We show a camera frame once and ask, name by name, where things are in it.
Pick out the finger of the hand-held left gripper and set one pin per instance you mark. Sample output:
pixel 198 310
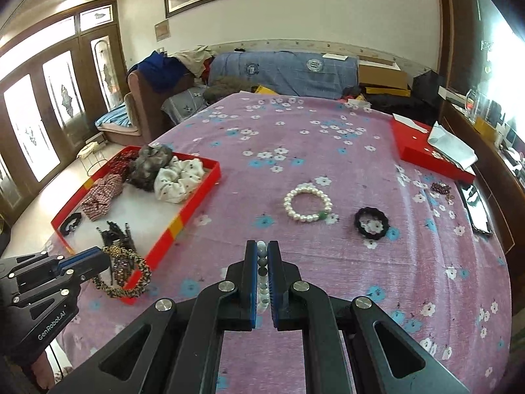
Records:
pixel 94 266
pixel 80 256

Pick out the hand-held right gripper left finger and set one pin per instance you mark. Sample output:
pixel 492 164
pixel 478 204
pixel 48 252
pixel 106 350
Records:
pixel 251 287

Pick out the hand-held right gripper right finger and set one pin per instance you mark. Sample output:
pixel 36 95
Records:
pixel 275 287

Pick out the black hair claw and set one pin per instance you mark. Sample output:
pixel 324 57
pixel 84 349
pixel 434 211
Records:
pixel 113 234

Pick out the leopard print scrunchie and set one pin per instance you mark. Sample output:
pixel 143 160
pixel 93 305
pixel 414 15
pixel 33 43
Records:
pixel 141 273

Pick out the red plaid scrunchie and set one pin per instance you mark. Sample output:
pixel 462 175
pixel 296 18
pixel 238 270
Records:
pixel 100 197

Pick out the red tray box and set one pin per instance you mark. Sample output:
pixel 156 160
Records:
pixel 190 209

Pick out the dark red dotted scrunchie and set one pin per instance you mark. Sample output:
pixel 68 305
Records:
pixel 121 164

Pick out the grey organza scrunchie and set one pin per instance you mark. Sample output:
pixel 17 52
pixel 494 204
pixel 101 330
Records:
pixel 147 164

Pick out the white dotted scrunchie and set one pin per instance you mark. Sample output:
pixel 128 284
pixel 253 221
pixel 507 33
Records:
pixel 176 180

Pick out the small black scrunchie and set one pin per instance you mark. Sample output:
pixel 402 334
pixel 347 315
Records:
pixel 360 225

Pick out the small white stool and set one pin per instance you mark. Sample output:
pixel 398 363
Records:
pixel 88 150

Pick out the wooden glass door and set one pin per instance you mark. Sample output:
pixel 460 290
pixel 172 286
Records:
pixel 24 131

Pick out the striped blue cushion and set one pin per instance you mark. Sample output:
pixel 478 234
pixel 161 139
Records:
pixel 117 119

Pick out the brown armchair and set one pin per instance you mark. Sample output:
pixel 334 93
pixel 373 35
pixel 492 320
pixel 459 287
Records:
pixel 143 106

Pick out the grey patterned pillow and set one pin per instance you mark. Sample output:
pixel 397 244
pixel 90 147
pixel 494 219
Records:
pixel 184 102

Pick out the brown beaded hair clip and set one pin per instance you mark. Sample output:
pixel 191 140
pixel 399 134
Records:
pixel 442 191

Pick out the red box lid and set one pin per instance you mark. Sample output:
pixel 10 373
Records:
pixel 414 147

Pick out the dark green coat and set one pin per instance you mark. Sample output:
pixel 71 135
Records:
pixel 225 88

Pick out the blue garment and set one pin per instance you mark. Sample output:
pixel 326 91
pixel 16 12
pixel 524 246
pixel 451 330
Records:
pixel 164 69

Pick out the black smartphone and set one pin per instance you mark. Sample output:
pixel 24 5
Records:
pixel 475 213

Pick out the blue checked sofa cover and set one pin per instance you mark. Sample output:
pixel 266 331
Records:
pixel 279 69

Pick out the white papers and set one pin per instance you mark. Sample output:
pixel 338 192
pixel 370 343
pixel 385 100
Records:
pixel 451 145

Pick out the beige clothes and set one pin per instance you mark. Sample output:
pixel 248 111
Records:
pixel 192 59

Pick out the cardboard box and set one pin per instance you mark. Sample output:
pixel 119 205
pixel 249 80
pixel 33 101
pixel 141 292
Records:
pixel 381 76

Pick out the wooden cabinet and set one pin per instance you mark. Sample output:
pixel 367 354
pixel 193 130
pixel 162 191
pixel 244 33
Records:
pixel 492 180

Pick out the black bag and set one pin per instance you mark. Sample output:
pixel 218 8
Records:
pixel 426 86

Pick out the yellow box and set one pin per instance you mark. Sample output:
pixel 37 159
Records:
pixel 486 128

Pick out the clear plastic pitcher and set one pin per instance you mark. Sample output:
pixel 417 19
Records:
pixel 478 104

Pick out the small wall plaque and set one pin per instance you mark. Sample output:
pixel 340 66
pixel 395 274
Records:
pixel 162 31

